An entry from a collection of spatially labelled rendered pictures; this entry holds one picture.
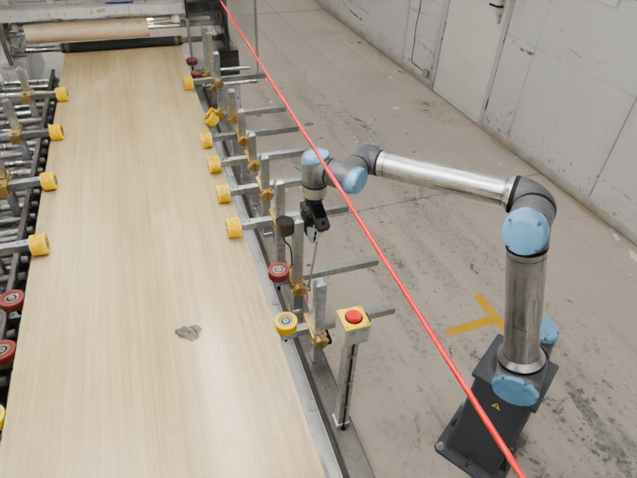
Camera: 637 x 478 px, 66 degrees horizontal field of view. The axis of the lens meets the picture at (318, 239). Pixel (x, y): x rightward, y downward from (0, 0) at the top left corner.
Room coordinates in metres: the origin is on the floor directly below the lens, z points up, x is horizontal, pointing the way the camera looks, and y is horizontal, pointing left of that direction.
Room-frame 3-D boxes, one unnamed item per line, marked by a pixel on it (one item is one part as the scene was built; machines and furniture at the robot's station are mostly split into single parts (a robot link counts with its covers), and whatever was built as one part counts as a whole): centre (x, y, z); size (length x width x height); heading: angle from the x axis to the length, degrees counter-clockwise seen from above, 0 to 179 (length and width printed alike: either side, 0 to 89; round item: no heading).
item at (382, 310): (1.16, -0.09, 0.84); 0.44 x 0.03 x 0.04; 110
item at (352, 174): (1.37, -0.08, 1.32); 0.12 x 0.12 x 0.09; 61
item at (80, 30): (3.59, 1.48, 1.05); 1.43 x 0.12 x 0.12; 110
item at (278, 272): (1.34, 0.15, 0.85); 0.08 x 0.08 x 0.11
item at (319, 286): (1.09, -0.01, 0.87); 0.04 x 0.04 x 0.48; 20
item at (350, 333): (0.85, -0.10, 1.18); 0.07 x 0.07 x 0.08; 20
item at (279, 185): (1.56, 0.16, 0.93); 0.04 x 0.04 x 0.48; 20
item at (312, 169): (1.42, 0.02, 1.32); 0.10 x 0.09 x 0.12; 61
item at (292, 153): (2.09, 0.29, 0.95); 0.50 x 0.04 x 0.04; 110
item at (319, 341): (1.11, 0.00, 0.84); 0.14 x 0.06 x 0.05; 20
